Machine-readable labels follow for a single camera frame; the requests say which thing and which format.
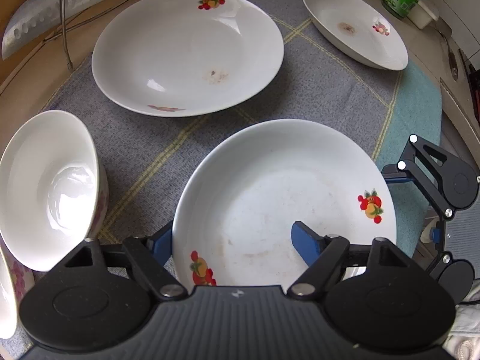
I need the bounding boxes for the metal spatula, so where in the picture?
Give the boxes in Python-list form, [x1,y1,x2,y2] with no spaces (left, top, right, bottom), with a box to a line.
[435,17,459,80]

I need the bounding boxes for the white bowl front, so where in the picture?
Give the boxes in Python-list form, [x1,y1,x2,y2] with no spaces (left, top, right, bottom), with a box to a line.
[0,243,34,339]

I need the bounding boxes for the metal wire rack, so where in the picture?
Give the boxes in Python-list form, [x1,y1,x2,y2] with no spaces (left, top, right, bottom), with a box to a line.
[42,0,132,72]

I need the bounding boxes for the white small container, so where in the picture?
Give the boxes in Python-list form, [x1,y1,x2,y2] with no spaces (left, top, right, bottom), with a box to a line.
[407,0,439,30]

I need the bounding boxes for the large white plate fruit decals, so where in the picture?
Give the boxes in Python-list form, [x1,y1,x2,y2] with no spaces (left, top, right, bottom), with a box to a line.
[172,119,396,289]

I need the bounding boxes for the black gas stove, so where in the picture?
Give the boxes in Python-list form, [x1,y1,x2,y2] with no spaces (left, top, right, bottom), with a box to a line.
[459,49,480,122]

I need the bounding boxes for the cleaver knife black handle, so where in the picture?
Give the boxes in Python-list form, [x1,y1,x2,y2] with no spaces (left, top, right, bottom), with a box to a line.
[1,0,103,59]

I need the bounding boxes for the white plate back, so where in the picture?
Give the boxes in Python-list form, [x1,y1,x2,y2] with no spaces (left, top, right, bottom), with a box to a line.
[91,0,284,117]

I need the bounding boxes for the grey teal dish towel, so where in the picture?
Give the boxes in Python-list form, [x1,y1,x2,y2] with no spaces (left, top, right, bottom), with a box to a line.
[41,0,442,242]

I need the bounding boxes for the bamboo cutting board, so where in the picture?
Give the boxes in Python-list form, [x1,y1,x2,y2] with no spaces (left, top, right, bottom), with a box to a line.
[1,0,130,72]

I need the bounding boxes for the stained white plate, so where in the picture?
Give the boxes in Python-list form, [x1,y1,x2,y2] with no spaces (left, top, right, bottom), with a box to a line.
[303,0,408,72]

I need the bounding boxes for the white bowl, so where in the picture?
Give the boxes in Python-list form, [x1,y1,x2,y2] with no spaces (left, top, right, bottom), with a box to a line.
[1,111,109,272]
[0,243,34,339]

